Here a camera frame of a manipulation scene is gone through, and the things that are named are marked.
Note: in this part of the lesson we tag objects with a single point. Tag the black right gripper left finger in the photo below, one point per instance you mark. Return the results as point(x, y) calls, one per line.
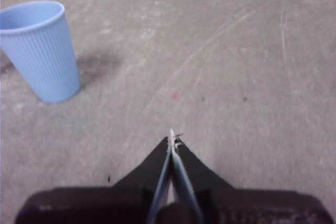
point(118, 203)

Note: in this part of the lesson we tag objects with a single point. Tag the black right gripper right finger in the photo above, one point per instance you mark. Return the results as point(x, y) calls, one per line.
point(236, 205)

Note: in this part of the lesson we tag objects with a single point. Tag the blue ribbed plastic cup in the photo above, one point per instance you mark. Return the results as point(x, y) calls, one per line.
point(42, 56)

